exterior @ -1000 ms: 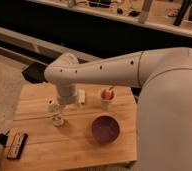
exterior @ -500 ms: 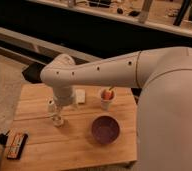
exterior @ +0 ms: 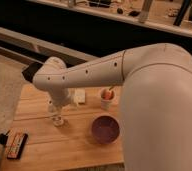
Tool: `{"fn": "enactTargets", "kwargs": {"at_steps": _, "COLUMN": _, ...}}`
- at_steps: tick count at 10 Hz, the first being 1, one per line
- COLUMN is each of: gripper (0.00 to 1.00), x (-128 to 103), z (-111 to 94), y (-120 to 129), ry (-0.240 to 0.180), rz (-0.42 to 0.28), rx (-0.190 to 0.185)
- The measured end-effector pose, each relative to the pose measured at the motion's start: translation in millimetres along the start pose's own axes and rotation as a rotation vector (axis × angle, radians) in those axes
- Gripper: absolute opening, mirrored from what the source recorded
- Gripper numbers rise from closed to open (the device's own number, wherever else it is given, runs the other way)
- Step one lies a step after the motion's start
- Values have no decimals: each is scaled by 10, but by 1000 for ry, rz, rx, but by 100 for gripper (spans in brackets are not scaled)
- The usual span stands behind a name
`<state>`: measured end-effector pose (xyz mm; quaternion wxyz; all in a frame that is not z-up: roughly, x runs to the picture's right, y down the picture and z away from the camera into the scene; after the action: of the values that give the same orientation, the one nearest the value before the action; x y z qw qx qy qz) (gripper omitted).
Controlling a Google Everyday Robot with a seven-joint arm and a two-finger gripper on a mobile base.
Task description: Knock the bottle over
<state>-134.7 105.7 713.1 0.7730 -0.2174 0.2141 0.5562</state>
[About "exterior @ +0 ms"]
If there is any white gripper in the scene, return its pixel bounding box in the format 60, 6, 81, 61
49, 89, 78, 115

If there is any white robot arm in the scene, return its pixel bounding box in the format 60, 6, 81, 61
33, 43, 192, 171

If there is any white cup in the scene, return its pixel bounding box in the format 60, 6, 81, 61
100, 89, 115, 110

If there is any red apple in cup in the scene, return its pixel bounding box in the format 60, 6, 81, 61
102, 87, 114, 100

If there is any purple bowl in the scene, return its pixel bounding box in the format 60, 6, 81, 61
91, 115, 120, 144

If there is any black chair seat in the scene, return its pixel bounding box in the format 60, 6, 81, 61
22, 62, 42, 83

